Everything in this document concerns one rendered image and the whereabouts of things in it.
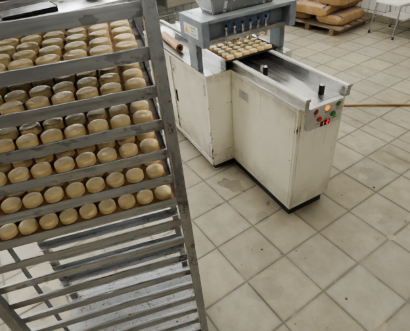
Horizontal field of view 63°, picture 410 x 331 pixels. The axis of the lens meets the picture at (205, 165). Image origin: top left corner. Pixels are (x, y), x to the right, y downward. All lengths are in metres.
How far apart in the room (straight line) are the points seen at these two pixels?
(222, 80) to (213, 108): 0.20
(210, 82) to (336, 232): 1.28
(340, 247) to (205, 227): 0.86
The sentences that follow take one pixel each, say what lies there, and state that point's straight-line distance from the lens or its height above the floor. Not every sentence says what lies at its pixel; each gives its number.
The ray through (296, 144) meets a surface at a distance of 1.99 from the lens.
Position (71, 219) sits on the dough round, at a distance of 1.06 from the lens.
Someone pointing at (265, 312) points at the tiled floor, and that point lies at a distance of 1.99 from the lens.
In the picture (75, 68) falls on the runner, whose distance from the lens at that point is 0.78.
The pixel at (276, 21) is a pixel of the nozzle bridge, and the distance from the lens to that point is 2.58.
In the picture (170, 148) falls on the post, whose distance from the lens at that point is 0.86.
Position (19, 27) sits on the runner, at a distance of 0.77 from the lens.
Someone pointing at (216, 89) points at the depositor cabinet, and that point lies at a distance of 2.36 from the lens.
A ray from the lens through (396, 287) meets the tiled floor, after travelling 2.22.
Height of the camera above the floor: 1.75
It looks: 38 degrees down
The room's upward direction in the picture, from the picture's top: 6 degrees counter-clockwise
